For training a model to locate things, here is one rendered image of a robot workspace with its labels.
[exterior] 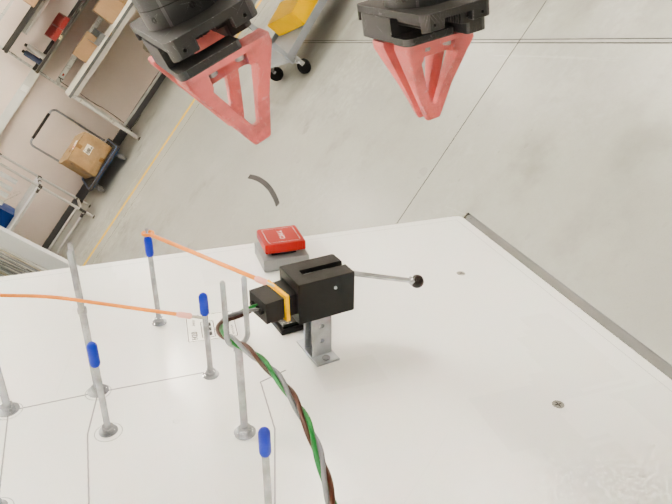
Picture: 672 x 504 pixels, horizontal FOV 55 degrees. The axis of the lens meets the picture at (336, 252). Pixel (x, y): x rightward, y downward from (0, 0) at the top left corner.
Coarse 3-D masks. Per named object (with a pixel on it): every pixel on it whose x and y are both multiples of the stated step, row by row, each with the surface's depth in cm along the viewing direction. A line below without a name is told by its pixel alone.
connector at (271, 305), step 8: (280, 280) 58; (256, 288) 57; (264, 288) 57; (280, 288) 57; (288, 288) 57; (256, 296) 56; (264, 296) 56; (272, 296) 56; (280, 296) 56; (264, 304) 55; (272, 304) 55; (280, 304) 56; (296, 304) 57; (256, 312) 57; (264, 312) 55; (272, 312) 55; (280, 312) 56; (296, 312) 57; (264, 320) 56; (272, 320) 56
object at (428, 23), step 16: (368, 0) 56; (384, 0) 52; (400, 0) 50; (416, 0) 50; (432, 0) 50; (448, 0) 50; (464, 0) 50; (480, 0) 49; (384, 16) 52; (400, 16) 50; (416, 16) 48; (432, 16) 48; (448, 16) 48; (480, 16) 50
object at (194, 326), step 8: (232, 312) 68; (192, 320) 67; (200, 320) 67; (208, 320) 67; (216, 320) 67; (232, 320) 67; (192, 328) 66; (200, 328) 66; (232, 328) 66; (192, 336) 64; (200, 336) 64; (216, 336) 64
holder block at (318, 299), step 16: (288, 272) 57; (304, 272) 58; (320, 272) 57; (336, 272) 57; (352, 272) 58; (304, 288) 56; (320, 288) 57; (352, 288) 58; (304, 304) 56; (320, 304) 57; (336, 304) 58; (352, 304) 59; (304, 320) 57
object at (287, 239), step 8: (264, 232) 79; (272, 232) 79; (280, 232) 79; (288, 232) 79; (296, 232) 79; (264, 240) 77; (272, 240) 77; (280, 240) 77; (288, 240) 77; (296, 240) 77; (304, 240) 77; (264, 248) 76; (272, 248) 76; (280, 248) 76; (288, 248) 76; (296, 248) 77; (304, 248) 77
